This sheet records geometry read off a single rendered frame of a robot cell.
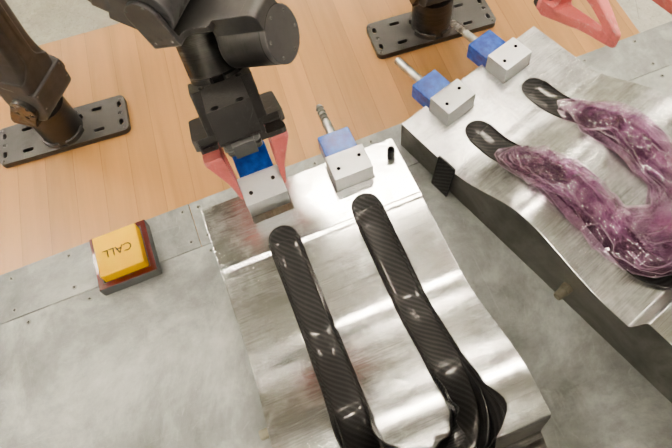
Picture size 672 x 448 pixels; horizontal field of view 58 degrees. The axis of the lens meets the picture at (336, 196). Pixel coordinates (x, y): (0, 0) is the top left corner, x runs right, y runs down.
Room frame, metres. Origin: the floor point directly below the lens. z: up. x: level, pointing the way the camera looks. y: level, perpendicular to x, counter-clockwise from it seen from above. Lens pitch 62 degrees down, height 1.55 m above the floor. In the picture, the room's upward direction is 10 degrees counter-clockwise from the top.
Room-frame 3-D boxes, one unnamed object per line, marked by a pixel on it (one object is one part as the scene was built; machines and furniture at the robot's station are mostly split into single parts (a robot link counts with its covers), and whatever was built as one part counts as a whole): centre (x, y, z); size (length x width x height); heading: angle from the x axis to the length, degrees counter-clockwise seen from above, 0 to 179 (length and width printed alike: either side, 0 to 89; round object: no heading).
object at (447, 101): (0.51, -0.15, 0.86); 0.13 x 0.05 x 0.05; 30
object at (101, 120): (0.58, 0.40, 0.84); 0.20 x 0.07 x 0.08; 98
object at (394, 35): (0.67, -0.20, 0.84); 0.20 x 0.07 x 0.08; 98
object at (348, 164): (0.42, -0.01, 0.89); 0.13 x 0.05 x 0.05; 13
